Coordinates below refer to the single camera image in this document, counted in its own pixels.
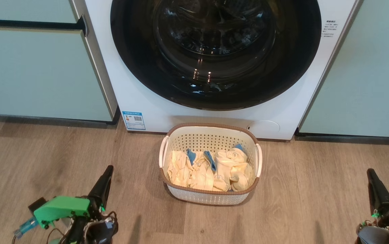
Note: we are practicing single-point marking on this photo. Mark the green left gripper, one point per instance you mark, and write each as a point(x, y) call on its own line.
point(62, 207)

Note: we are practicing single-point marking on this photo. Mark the pale yellow garment blue collar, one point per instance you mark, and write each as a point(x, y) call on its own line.
point(231, 169)
point(184, 173)

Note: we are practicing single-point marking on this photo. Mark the round black glass washer door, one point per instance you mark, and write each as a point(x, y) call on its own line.
point(140, 67)

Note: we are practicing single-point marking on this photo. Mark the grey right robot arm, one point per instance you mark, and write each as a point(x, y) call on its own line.
point(373, 235)

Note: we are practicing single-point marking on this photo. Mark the white front-load washing machine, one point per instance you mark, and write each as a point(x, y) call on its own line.
point(282, 101)

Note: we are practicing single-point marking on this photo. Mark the dark cabinet plinth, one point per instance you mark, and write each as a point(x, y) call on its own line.
point(350, 138)
point(45, 119)

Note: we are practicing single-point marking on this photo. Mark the blue energy label sticker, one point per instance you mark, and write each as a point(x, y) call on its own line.
point(133, 121)

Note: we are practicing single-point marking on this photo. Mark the white perforated laundry basket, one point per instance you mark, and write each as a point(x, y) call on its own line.
point(211, 139)

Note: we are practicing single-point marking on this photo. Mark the round white filter cover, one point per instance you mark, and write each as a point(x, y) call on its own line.
point(265, 129)

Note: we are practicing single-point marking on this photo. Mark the small printed warning label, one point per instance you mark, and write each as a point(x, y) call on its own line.
point(329, 28)

